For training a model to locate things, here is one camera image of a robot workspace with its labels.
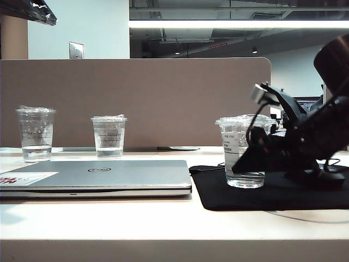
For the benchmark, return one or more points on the silver Dell laptop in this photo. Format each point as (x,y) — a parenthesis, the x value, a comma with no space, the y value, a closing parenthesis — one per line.
(122,174)

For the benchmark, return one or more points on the long ceiling light strip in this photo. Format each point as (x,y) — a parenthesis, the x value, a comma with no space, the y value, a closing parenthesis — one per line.
(231,24)

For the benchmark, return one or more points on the tall clear plastic cup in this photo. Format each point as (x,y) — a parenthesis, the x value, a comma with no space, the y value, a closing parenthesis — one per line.
(35,131)

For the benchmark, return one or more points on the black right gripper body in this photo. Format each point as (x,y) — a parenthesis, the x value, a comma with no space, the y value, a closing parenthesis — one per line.
(300,147)

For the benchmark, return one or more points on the black mouse pad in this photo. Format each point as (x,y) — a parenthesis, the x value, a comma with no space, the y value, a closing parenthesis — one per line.
(212,191)

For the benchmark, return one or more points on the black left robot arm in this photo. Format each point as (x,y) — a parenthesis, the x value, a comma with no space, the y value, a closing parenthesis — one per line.
(27,9)

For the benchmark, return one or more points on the metal wall switch plate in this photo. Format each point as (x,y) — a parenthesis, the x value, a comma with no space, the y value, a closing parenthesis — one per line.
(76,50)

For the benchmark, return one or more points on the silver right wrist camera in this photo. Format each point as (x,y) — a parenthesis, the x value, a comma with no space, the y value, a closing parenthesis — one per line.
(260,94)

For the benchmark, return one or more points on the black computer monitor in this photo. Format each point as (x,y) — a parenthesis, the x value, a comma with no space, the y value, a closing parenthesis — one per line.
(302,103)

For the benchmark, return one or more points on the wide brown desk divider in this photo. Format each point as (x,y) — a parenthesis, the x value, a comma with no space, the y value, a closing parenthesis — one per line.
(163,95)

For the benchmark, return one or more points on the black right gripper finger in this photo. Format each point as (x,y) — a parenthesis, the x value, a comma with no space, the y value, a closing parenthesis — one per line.
(259,158)

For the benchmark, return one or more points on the clear plastic cup white label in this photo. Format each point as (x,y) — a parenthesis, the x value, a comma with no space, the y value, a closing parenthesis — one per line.
(237,131)

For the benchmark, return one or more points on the red LED ceiling sign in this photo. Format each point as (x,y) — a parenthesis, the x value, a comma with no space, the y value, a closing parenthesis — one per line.
(218,46)

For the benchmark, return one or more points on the short clear plastic cup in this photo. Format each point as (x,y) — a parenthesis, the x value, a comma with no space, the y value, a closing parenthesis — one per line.
(109,136)

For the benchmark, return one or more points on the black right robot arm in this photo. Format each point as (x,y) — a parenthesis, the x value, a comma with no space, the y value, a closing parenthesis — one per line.
(335,62)

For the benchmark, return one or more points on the black computer mouse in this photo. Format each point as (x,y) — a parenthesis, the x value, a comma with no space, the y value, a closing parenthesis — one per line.
(327,180)

